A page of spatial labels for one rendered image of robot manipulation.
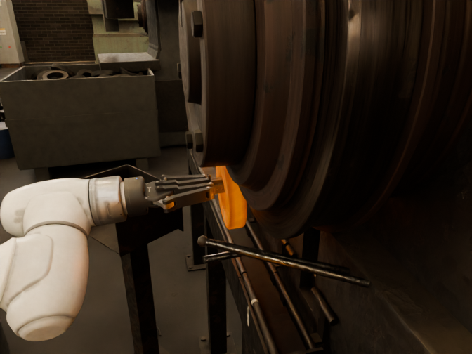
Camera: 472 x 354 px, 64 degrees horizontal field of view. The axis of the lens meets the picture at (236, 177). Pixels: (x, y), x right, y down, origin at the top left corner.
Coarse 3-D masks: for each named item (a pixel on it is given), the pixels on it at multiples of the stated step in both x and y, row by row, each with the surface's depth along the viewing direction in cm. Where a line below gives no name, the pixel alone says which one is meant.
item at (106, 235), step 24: (120, 168) 118; (144, 216) 96; (168, 216) 102; (96, 240) 102; (120, 240) 93; (144, 240) 99; (144, 264) 112; (144, 288) 114; (144, 312) 117; (144, 336) 120
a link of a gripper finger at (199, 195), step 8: (184, 192) 71; (192, 192) 71; (200, 192) 71; (168, 200) 68; (176, 200) 70; (184, 200) 70; (192, 200) 71; (200, 200) 72; (208, 200) 73; (176, 208) 70
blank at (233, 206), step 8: (216, 168) 81; (224, 168) 71; (216, 176) 82; (224, 176) 71; (224, 184) 73; (232, 184) 70; (224, 192) 80; (232, 192) 69; (240, 192) 70; (224, 200) 79; (232, 200) 70; (240, 200) 70; (224, 208) 77; (232, 208) 70; (240, 208) 70; (224, 216) 78; (232, 216) 71; (240, 216) 71; (232, 224) 73; (240, 224) 73
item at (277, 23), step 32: (256, 0) 33; (288, 0) 30; (320, 0) 28; (256, 32) 34; (288, 32) 31; (320, 32) 29; (288, 64) 31; (320, 64) 29; (256, 96) 35; (288, 96) 33; (320, 96) 30; (256, 128) 36; (288, 128) 34; (256, 160) 38; (288, 160) 34; (256, 192) 47; (288, 192) 38
